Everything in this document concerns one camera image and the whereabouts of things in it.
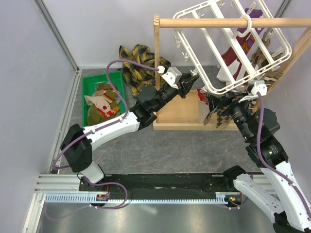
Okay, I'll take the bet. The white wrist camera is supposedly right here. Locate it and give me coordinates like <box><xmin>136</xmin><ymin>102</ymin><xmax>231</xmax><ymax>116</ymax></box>
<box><xmin>239</xmin><ymin>80</ymin><xmax>268</xmax><ymax>103</ymax></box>
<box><xmin>157</xmin><ymin>66</ymin><xmax>182</xmax><ymax>89</ymax></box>

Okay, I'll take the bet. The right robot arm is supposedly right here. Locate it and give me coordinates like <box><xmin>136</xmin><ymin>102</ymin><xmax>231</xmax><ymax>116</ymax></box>
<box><xmin>207</xmin><ymin>92</ymin><xmax>311</xmax><ymax>233</ymax></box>

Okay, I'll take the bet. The brown white striped sock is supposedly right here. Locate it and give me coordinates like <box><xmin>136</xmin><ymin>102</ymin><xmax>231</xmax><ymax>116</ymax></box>
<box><xmin>249</xmin><ymin>70</ymin><xmax>283</xmax><ymax>113</ymax></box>

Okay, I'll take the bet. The wooden hanger stand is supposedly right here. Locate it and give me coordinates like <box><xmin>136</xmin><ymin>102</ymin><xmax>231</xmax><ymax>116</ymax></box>
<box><xmin>153</xmin><ymin>15</ymin><xmax>311</xmax><ymax>131</ymax></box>

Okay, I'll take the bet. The red white snowman sock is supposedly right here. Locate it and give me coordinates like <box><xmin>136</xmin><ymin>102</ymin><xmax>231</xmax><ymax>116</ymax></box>
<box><xmin>196</xmin><ymin>88</ymin><xmax>210</xmax><ymax>123</ymax></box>

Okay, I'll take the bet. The aluminium corner profile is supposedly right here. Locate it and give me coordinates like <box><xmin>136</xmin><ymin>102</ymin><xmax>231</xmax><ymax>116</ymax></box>
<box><xmin>34</xmin><ymin>0</ymin><xmax>80</xmax><ymax>72</ymax></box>

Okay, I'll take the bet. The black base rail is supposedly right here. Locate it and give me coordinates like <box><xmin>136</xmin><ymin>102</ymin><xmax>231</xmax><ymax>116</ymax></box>
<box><xmin>80</xmin><ymin>171</ymin><xmax>243</xmax><ymax>202</ymax></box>

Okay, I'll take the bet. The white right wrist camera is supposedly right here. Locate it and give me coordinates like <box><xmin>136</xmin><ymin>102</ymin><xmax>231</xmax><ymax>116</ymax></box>
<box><xmin>239</xmin><ymin>80</ymin><xmax>268</xmax><ymax>103</ymax></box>

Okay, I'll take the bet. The beige brown argyle sock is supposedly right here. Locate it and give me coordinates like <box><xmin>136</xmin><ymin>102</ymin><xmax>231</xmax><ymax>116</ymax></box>
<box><xmin>203</xmin><ymin>113</ymin><xmax>212</xmax><ymax>126</ymax></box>
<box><xmin>216</xmin><ymin>107</ymin><xmax>231</xmax><ymax>130</ymax></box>

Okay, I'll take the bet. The maroon orange sock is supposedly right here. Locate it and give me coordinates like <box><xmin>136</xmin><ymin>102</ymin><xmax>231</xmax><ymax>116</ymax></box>
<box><xmin>222</xmin><ymin>33</ymin><xmax>255</xmax><ymax>80</ymax></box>

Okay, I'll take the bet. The beige red snowman sock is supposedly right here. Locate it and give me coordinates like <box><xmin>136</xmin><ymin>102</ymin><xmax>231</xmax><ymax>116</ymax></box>
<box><xmin>84</xmin><ymin>93</ymin><xmax>120</xmax><ymax>118</ymax></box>

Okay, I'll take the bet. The yellow plaid cloth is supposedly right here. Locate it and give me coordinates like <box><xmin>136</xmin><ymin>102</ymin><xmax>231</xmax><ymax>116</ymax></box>
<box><xmin>119</xmin><ymin>44</ymin><xmax>156</xmax><ymax>96</ymax></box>

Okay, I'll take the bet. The olive brown patterned sock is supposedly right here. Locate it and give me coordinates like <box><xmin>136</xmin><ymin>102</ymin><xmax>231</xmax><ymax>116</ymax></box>
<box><xmin>86</xmin><ymin>83</ymin><xmax>121</xmax><ymax>126</ymax></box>

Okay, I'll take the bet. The white plastic sock hanger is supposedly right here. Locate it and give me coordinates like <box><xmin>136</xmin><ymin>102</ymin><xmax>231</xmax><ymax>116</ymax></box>
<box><xmin>173</xmin><ymin>0</ymin><xmax>292</xmax><ymax>95</ymax></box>

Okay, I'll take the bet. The white slotted cable duct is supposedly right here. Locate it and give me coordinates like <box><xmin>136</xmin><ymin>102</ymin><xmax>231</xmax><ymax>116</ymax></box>
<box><xmin>45</xmin><ymin>193</ymin><xmax>228</xmax><ymax>204</ymax></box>

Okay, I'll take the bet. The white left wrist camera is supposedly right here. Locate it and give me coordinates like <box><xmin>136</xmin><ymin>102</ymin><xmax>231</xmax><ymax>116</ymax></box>
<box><xmin>157</xmin><ymin>66</ymin><xmax>182</xmax><ymax>89</ymax></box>

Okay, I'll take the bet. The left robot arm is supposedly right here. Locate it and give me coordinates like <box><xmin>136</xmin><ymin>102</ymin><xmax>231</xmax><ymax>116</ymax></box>
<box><xmin>60</xmin><ymin>73</ymin><xmax>199</xmax><ymax>191</ymax></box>

